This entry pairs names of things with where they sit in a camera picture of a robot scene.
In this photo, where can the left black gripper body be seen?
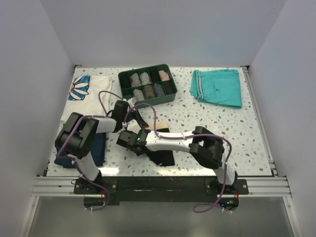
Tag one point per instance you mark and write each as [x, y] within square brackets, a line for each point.
[130, 115]

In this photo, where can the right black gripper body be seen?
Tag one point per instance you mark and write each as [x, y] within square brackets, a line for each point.
[138, 153]

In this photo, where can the navy blue garment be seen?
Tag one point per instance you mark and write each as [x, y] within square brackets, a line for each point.
[97, 152]

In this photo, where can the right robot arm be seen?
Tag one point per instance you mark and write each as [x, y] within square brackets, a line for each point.
[209, 150]

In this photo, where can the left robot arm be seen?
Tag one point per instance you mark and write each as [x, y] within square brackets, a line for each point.
[82, 138]

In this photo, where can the pink rolled underwear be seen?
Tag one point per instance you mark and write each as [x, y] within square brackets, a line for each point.
[164, 76]

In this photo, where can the beige grey rolled sock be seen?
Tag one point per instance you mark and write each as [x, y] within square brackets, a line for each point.
[138, 94]

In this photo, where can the brown rolled sock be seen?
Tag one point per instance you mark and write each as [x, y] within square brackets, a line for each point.
[149, 91]

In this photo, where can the white daisy print shirt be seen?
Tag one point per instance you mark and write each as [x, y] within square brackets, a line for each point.
[89, 95]

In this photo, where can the striped rolled sock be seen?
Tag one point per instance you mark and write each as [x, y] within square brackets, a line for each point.
[159, 91]

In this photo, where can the light grey rolled sock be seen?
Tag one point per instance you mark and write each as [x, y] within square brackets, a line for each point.
[144, 78]

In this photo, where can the green divided organizer tray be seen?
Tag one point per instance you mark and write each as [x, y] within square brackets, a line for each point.
[153, 85]

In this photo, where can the black rolled sock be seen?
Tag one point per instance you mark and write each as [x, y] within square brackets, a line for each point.
[168, 86]

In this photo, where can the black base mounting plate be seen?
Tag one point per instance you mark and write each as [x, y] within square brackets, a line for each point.
[114, 190]

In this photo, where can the teal folded shorts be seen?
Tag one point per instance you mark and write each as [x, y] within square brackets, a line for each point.
[217, 87]

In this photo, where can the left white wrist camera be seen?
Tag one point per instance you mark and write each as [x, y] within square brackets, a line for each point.
[132, 101]

